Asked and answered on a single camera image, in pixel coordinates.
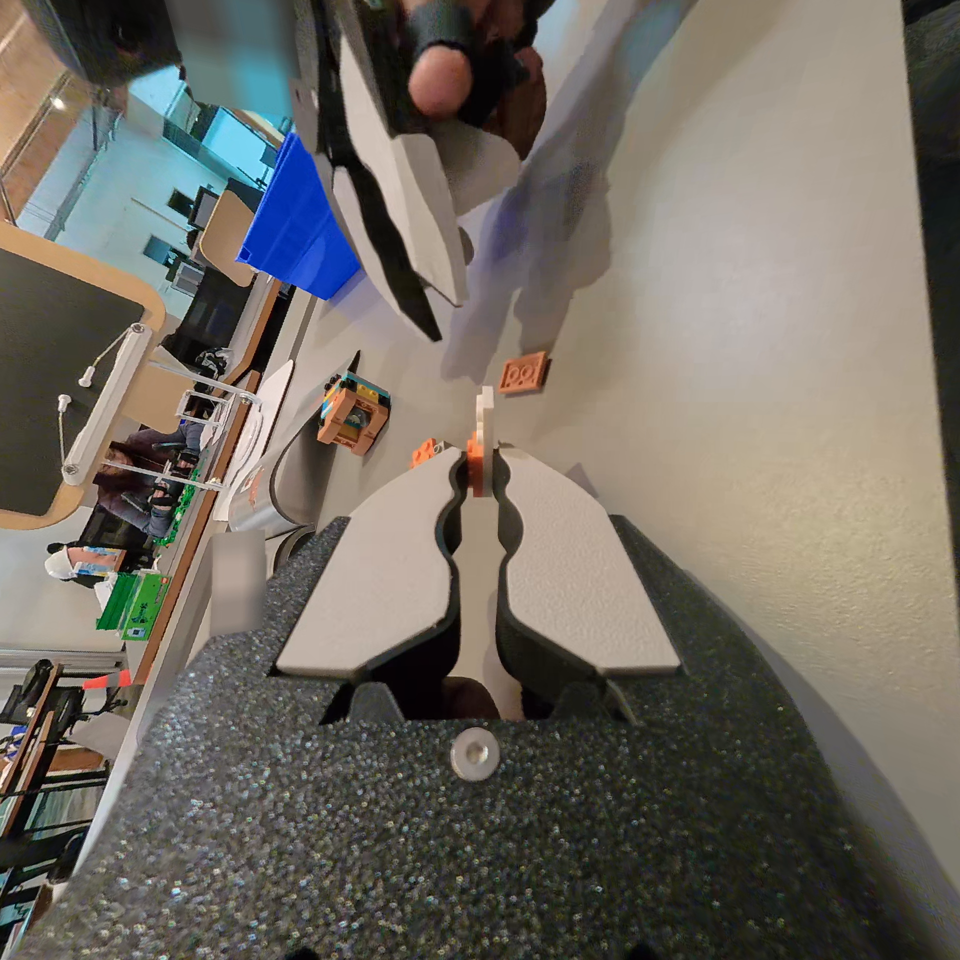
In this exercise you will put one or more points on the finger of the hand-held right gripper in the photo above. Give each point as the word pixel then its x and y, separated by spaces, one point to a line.
pixel 405 187
pixel 352 217

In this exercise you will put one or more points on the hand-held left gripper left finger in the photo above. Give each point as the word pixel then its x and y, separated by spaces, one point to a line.
pixel 360 592

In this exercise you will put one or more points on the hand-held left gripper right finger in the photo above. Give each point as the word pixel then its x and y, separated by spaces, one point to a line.
pixel 592 592

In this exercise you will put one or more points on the blue plastic bin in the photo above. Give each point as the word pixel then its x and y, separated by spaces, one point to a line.
pixel 300 225

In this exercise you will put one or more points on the small orange toy brick assembly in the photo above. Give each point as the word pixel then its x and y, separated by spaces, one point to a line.
pixel 431 452

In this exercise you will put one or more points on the orange toy brick plate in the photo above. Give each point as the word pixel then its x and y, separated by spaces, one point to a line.
pixel 476 465

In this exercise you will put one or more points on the white toy brick plate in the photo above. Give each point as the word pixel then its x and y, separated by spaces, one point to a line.
pixel 486 420

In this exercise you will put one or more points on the six-stud brown toy brick plate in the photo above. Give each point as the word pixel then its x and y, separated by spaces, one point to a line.
pixel 525 373

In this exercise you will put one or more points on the grey desk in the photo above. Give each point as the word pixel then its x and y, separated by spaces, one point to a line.
pixel 750 375

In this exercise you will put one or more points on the person's right hand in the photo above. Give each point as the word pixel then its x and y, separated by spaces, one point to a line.
pixel 442 82

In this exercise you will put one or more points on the curved plywood board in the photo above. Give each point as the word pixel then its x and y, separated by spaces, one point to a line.
pixel 229 232

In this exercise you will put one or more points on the toy brick instruction booklet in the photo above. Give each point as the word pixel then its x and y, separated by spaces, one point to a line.
pixel 300 465

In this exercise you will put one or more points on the dark background monitor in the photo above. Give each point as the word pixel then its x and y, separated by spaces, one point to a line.
pixel 202 206

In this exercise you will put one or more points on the wood-edged background table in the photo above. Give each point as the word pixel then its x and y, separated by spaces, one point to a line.
pixel 195 540

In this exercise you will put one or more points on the multicoloured toy brick model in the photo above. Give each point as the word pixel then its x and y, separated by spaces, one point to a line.
pixel 352 416

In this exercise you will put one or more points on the green toy brick foliage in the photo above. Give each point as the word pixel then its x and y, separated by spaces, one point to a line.
pixel 180 502

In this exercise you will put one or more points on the green box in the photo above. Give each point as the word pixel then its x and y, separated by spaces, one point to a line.
pixel 135 604

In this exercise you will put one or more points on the red flat object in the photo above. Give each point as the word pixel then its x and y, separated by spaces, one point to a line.
pixel 109 680

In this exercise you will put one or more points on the colourful printed box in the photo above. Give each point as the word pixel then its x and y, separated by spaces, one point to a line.
pixel 82 566

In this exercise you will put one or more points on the monitor with white stand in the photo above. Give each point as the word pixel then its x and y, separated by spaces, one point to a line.
pixel 52 375

